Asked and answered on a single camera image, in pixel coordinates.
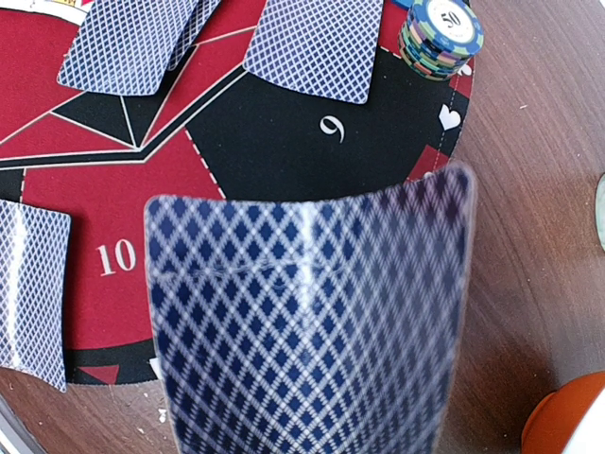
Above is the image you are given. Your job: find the deck of blue cards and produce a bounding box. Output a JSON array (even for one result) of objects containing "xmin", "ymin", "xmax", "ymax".
[{"xmin": 145, "ymin": 165, "xmax": 476, "ymax": 453}]

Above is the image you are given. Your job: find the blue poker chip stack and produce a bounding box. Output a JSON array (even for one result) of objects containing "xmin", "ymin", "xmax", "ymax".
[{"xmin": 398, "ymin": 0, "xmax": 485, "ymax": 81}]

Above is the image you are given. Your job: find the blue small blind button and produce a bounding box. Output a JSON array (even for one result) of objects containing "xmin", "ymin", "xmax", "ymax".
[{"xmin": 392, "ymin": 0, "xmax": 414, "ymax": 9}]

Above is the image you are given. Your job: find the face-down blue community card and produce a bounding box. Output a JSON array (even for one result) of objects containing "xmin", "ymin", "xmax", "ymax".
[{"xmin": 57, "ymin": 0, "xmax": 220, "ymax": 96}]

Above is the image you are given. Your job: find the small pile of dealt cards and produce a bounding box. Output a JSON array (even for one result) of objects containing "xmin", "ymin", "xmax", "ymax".
[{"xmin": 1, "ymin": 201, "xmax": 71, "ymax": 393}]

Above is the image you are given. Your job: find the face-up queen card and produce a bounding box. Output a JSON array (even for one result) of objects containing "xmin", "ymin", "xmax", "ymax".
[{"xmin": 32, "ymin": 0, "xmax": 94, "ymax": 12}]

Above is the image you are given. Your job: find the round poker table mat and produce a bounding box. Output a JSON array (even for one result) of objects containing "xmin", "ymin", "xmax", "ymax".
[{"xmin": 1, "ymin": 1, "xmax": 474, "ymax": 385}]

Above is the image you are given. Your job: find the white and orange bowl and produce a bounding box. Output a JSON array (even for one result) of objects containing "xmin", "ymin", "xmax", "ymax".
[{"xmin": 521, "ymin": 372, "xmax": 604, "ymax": 454}]

